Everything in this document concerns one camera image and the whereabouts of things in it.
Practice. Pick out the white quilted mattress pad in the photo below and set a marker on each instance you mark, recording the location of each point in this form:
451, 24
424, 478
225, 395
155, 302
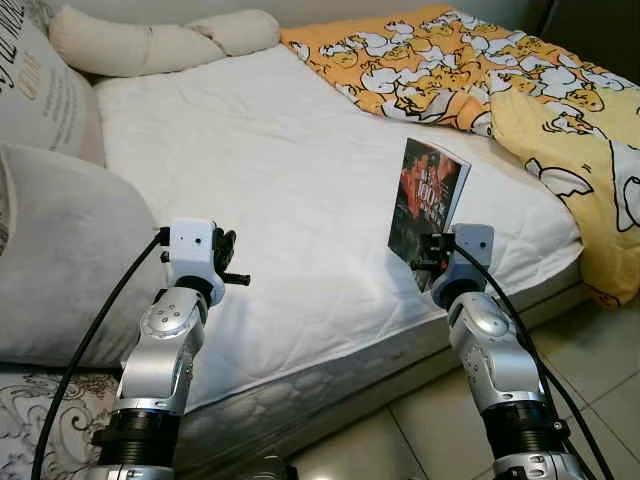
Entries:
280, 180

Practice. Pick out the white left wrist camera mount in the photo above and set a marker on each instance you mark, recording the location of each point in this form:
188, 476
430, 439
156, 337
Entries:
190, 245

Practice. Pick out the plain grey pillow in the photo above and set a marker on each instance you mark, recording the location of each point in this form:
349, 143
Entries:
70, 260

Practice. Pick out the grey pillow with Colorful print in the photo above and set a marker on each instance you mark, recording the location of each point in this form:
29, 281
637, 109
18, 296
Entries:
45, 100

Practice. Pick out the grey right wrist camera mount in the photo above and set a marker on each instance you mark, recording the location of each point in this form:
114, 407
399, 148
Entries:
472, 248

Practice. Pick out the long beige bolster pillow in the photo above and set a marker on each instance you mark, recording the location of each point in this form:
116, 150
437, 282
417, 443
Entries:
150, 45

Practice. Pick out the dark red cover book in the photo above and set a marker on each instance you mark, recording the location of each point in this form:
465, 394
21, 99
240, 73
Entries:
425, 195

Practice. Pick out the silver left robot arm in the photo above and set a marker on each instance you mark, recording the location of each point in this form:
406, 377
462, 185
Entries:
160, 360

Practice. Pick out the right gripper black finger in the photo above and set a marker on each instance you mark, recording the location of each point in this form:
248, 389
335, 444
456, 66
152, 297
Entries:
422, 265

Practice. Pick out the dark wardrobe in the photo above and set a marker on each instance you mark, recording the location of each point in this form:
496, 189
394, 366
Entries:
600, 35

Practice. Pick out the orange egg print blanket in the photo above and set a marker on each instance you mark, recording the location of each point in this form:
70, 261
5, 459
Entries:
420, 60

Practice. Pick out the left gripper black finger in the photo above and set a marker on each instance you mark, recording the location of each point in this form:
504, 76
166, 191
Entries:
232, 248
219, 248

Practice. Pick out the grey quilted mattress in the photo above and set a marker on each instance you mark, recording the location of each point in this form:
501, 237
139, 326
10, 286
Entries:
340, 390

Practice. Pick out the grey paisley print sheet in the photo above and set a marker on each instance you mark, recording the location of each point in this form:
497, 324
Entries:
50, 420

